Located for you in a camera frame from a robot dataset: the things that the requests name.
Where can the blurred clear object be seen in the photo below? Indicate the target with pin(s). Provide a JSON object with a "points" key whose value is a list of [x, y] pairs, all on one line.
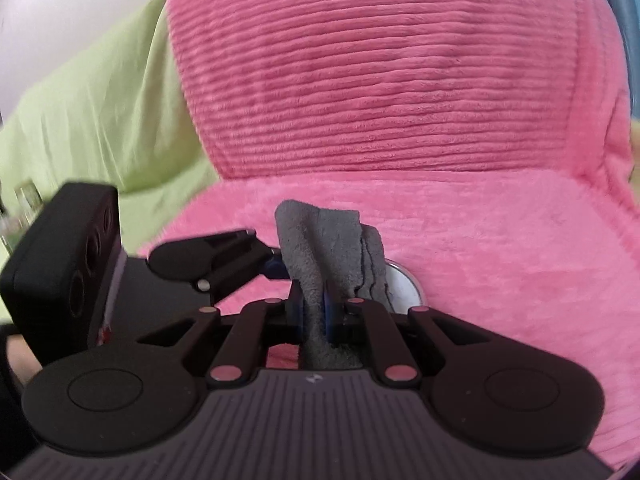
{"points": [[22, 210]]}

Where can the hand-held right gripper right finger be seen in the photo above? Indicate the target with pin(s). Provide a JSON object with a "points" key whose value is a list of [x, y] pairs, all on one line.
{"points": [[330, 312]]}

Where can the round metal container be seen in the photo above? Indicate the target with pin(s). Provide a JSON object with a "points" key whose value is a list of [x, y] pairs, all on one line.
{"points": [[406, 285]]}

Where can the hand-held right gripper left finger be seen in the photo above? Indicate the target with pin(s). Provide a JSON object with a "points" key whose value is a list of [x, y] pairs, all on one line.
{"points": [[295, 310]]}

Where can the grey microfibre cloth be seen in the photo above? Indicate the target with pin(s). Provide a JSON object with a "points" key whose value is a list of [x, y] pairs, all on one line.
{"points": [[320, 245]]}

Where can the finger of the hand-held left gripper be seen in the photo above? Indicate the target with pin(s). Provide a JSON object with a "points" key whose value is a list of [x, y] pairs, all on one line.
{"points": [[240, 260]]}

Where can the pink ribbed plush blanket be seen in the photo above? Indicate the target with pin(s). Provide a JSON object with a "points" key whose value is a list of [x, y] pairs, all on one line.
{"points": [[400, 110]]}

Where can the light green bed sheet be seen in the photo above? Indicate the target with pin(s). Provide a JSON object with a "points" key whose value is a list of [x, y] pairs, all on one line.
{"points": [[100, 110]]}

